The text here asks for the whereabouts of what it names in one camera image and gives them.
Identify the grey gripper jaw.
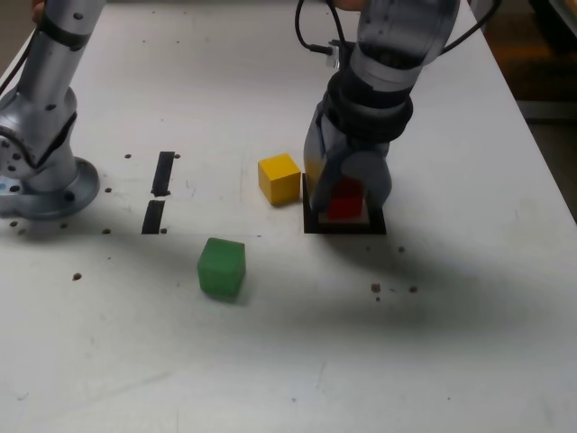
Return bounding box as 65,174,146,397
301,99,351,214
341,151,394,209

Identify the red cube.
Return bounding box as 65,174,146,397
326,177,365,218

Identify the yellow cube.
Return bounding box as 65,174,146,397
257,152,302,207

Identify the green cube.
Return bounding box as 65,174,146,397
197,237,247,304

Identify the black tape square outline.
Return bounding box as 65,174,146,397
301,172,388,235

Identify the black tape strip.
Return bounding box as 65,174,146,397
141,151,176,235

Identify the grey metal bar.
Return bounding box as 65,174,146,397
517,99,577,122

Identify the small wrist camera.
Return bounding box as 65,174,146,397
324,39,355,71

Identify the black camera cable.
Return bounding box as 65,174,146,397
295,0,337,54

